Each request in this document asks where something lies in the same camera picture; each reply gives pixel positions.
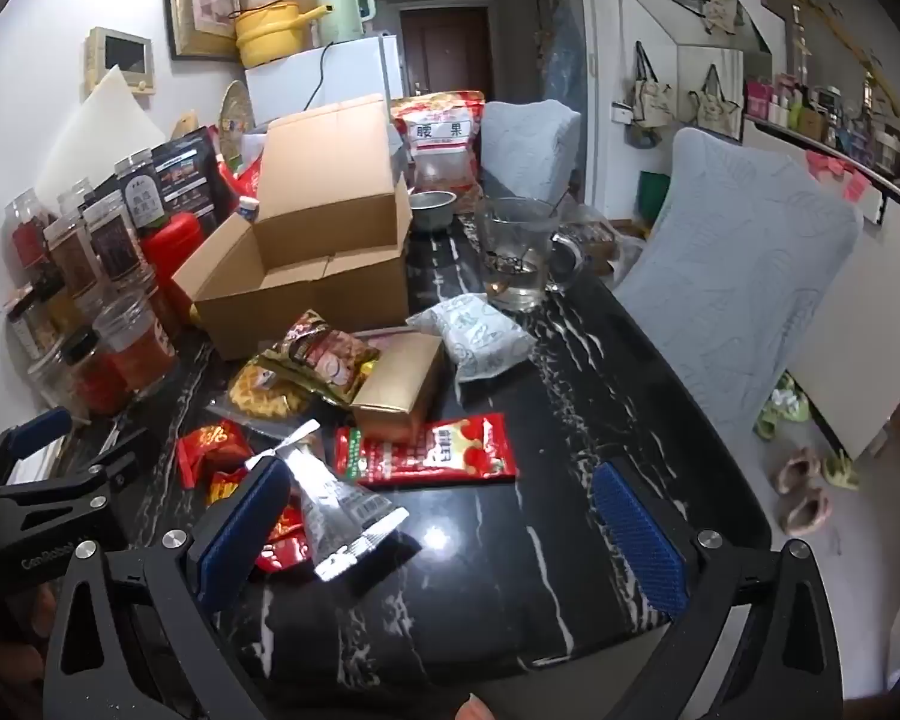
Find black printed pouch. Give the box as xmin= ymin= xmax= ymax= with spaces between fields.
xmin=150 ymin=126 xmax=222 ymax=230

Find small grey covered chair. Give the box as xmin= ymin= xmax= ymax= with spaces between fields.
xmin=480 ymin=100 xmax=582 ymax=203

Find pink cloth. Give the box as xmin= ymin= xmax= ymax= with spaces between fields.
xmin=806 ymin=150 xmax=871 ymax=200

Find white cutting board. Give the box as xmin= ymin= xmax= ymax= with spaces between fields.
xmin=34 ymin=66 xmax=167 ymax=196

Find clear waffle packet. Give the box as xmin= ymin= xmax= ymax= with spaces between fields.
xmin=206 ymin=356 xmax=323 ymax=440

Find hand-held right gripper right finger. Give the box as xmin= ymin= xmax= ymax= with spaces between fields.
xmin=592 ymin=460 xmax=845 ymax=720

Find clear plastic food bag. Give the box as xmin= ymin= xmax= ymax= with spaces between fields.
xmin=559 ymin=217 xmax=646 ymax=278

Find white fridge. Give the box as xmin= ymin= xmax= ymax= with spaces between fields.
xmin=244 ymin=34 xmax=404 ymax=128

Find small red candy packet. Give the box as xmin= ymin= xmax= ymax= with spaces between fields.
xmin=176 ymin=420 xmax=254 ymax=488
xmin=255 ymin=501 xmax=314 ymax=575
xmin=208 ymin=469 xmax=252 ymax=507

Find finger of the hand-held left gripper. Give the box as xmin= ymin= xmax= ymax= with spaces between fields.
xmin=0 ymin=427 xmax=149 ymax=518
xmin=0 ymin=406 xmax=74 ymax=482

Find yellow pot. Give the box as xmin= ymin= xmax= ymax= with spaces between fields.
xmin=234 ymin=1 xmax=331 ymax=68

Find pink and silver packet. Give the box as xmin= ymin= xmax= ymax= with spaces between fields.
xmin=349 ymin=330 xmax=406 ymax=355

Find woven straw fan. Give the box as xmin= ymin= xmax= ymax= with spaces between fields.
xmin=220 ymin=81 xmax=256 ymax=155

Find wall intercom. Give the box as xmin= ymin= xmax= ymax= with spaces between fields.
xmin=84 ymin=26 xmax=156 ymax=96

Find black power cable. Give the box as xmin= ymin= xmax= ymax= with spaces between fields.
xmin=304 ymin=41 xmax=336 ymax=113

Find green bag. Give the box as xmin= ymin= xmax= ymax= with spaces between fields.
xmin=637 ymin=171 xmax=672 ymax=222

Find large grey covered chair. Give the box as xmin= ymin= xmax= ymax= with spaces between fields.
xmin=613 ymin=127 xmax=865 ymax=458

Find glass pitcher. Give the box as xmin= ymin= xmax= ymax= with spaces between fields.
xmin=474 ymin=195 xmax=590 ymax=312

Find green electric kettle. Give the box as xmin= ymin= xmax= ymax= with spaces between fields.
xmin=313 ymin=0 xmax=376 ymax=46

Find brown cardboard box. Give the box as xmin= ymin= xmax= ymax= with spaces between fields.
xmin=171 ymin=94 xmax=413 ymax=361

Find group of clear plastic jars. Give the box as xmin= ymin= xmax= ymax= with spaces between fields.
xmin=4 ymin=150 xmax=185 ymax=421

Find brown door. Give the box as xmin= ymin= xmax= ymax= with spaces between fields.
xmin=399 ymin=4 xmax=494 ymax=95

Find white tote bag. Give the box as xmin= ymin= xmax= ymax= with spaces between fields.
xmin=630 ymin=41 xmax=677 ymax=130

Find white patterned packet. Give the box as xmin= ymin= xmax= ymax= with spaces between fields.
xmin=405 ymin=294 xmax=537 ymax=385

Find row of bottles on shelf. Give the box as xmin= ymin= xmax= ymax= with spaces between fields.
xmin=746 ymin=71 xmax=900 ymax=173

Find small gold box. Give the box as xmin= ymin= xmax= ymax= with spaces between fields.
xmin=350 ymin=330 xmax=445 ymax=443

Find red plastic container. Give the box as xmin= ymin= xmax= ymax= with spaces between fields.
xmin=141 ymin=211 xmax=218 ymax=316

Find stack of white papers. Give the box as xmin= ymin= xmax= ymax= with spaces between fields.
xmin=4 ymin=435 xmax=72 ymax=486

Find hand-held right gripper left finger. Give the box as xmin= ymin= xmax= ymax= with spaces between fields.
xmin=43 ymin=456 xmax=293 ymax=720

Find silver foil packet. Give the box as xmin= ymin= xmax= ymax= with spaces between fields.
xmin=246 ymin=420 xmax=411 ymax=582

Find red and white nut bag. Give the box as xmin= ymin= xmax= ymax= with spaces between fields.
xmin=390 ymin=90 xmax=487 ymax=196

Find green slipper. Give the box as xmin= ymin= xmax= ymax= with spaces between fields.
xmin=754 ymin=375 xmax=811 ymax=442
xmin=821 ymin=451 xmax=860 ymax=492

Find long red snack packet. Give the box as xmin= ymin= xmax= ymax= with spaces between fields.
xmin=335 ymin=412 xmax=520 ymax=488

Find metal bowl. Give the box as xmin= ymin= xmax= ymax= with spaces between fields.
xmin=407 ymin=190 xmax=458 ymax=232

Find pink slipper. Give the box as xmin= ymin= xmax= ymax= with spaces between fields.
xmin=778 ymin=486 xmax=830 ymax=537
xmin=771 ymin=446 xmax=822 ymax=496

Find brown coffee packet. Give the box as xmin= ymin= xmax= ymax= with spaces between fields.
xmin=262 ymin=309 xmax=382 ymax=406

